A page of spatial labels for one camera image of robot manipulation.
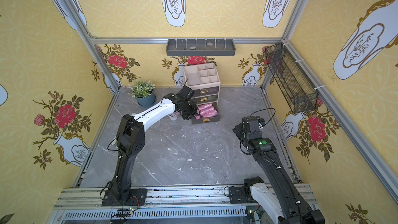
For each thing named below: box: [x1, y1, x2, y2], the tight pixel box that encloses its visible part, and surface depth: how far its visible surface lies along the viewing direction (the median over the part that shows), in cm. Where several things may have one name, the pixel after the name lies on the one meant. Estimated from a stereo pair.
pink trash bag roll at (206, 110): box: [199, 106, 217, 116], surface depth 105 cm
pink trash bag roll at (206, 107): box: [197, 103, 216, 110], surface depth 105 cm
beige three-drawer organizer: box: [182, 62, 221, 119], surface depth 97 cm
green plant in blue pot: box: [127, 78, 156, 107], surface depth 100 cm
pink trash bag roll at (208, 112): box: [199, 107, 219, 118], surface depth 103 cm
